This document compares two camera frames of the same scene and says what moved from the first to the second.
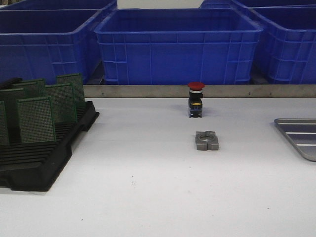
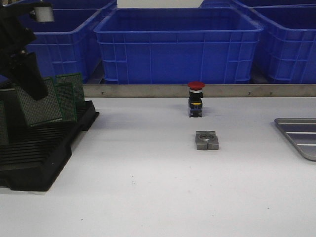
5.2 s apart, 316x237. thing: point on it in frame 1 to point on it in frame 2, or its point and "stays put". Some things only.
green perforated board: (36, 120) to (45, 109)
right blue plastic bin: (286, 52) stays put
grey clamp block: (207, 140) stays put
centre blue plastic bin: (178, 46) stays put
